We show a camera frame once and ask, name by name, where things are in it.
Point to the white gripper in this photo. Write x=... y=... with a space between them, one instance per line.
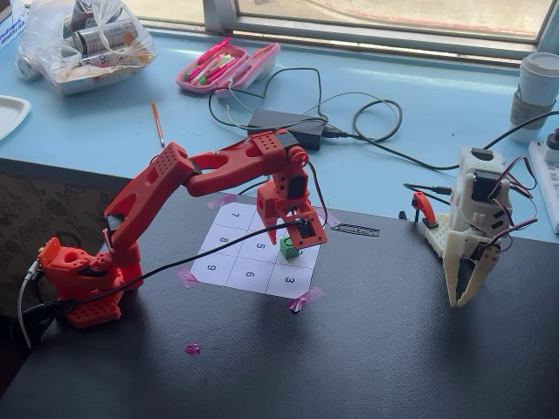
x=469 y=262

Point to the black table clamp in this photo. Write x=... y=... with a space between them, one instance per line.
x=43 y=309

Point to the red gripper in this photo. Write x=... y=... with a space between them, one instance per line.
x=267 y=205

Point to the white plate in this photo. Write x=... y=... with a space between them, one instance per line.
x=11 y=113

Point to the red wrist camera mount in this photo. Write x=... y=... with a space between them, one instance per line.
x=305 y=208

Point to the pink tape strip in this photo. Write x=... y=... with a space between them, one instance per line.
x=308 y=297
x=220 y=202
x=332 y=220
x=187 y=278

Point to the red robot arm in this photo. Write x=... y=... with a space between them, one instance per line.
x=144 y=192

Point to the clear plastic bag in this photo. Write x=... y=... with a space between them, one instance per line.
x=39 y=48

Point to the pink highlighter pen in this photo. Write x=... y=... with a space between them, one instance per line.
x=214 y=50

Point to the grey window frame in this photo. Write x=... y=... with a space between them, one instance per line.
x=349 y=32

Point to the white paper coffee cup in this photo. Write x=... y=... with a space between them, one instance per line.
x=537 y=83

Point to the pink pencil case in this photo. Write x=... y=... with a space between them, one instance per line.
x=262 y=61

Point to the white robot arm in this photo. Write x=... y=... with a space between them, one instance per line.
x=465 y=192

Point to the small crumpled pink tape mark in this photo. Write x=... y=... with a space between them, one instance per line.
x=192 y=349

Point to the green cube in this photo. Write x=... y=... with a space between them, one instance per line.
x=289 y=249

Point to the silver drink can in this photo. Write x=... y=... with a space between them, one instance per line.
x=105 y=35

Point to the blue and white box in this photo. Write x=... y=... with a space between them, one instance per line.
x=11 y=30

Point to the pink green-tipped pen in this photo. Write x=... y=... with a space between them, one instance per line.
x=214 y=67

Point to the black power adapter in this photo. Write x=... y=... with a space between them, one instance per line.
x=284 y=120

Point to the white power strip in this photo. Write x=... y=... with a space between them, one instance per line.
x=548 y=183

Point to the black plug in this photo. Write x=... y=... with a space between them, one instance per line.
x=554 y=139

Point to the white numbered grid paper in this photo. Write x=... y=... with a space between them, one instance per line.
x=236 y=266

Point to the foil food tray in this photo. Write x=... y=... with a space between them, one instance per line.
x=87 y=83

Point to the orange pencil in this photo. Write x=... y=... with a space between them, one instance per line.
x=157 y=124

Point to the dark floral patterned fabric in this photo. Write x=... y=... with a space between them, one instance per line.
x=52 y=196

